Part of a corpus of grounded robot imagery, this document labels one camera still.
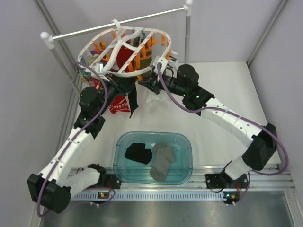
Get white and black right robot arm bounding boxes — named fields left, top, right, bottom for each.
left=139, top=64, right=277, bottom=189

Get olive green sock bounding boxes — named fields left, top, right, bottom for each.
left=132, top=36, right=152, bottom=81

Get grey sock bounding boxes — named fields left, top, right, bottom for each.
left=150, top=143, right=176, bottom=182

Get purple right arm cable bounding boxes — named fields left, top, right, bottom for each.
left=157, top=61, right=289, bottom=206

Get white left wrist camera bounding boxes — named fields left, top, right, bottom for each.
left=92, top=62, right=104, bottom=75

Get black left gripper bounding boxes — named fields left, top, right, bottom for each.
left=96, top=73, right=138, bottom=115

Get aluminium mounting rail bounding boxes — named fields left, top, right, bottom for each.
left=70, top=166, right=295, bottom=204

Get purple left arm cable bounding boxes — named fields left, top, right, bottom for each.
left=37, top=61, right=116, bottom=218

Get teal transparent plastic tub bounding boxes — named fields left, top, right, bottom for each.
left=113, top=131, right=193, bottom=185

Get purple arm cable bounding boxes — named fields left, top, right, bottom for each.
left=37, top=61, right=116, bottom=218
left=157, top=61, right=289, bottom=206

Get red patterned sock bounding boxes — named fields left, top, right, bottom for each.
left=109, top=96, right=131, bottom=114

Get white drying rack stand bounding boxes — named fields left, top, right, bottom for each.
left=40, top=0, right=193, bottom=82

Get white black striped sock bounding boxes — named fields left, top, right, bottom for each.
left=165, top=50, right=178, bottom=66

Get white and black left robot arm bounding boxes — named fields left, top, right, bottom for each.
left=27, top=74, right=137, bottom=214

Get white oval clip hanger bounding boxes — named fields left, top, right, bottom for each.
left=77, top=20, right=173, bottom=79

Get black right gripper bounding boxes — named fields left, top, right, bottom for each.
left=139, top=72, right=187, bottom=98

